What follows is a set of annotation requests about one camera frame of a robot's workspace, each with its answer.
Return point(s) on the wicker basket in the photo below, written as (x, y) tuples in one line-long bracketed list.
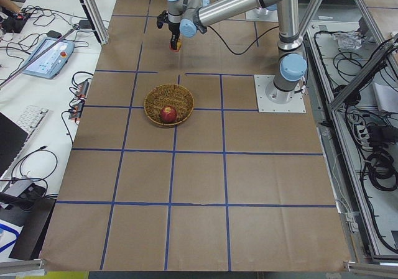
[(174, 95)]

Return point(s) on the metal rod stand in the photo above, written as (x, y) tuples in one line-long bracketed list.
[(35, 58)]

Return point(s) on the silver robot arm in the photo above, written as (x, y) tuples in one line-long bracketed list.
[(187, 17)]

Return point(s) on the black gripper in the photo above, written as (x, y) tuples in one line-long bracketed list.
[(173, 28)]

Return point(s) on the brown paper table cover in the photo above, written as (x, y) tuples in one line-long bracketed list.
[(228, 189)]

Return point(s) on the black power adapter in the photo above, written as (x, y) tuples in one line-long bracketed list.
[(85, 24)]

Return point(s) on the black laptop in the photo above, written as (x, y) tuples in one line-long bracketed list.
[(12, 141)]

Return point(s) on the blue teach pendant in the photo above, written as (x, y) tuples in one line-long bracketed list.
[(50, 64)]

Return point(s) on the white keyboard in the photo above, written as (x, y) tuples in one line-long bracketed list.
[(31, 118)]

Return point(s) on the aluminium frame post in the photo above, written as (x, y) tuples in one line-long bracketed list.
[(93, 15)]

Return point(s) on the red apple in basket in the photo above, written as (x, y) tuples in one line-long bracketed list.
[(168, 114)]

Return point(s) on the yellow red apple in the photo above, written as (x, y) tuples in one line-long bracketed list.
[(179, 46)]

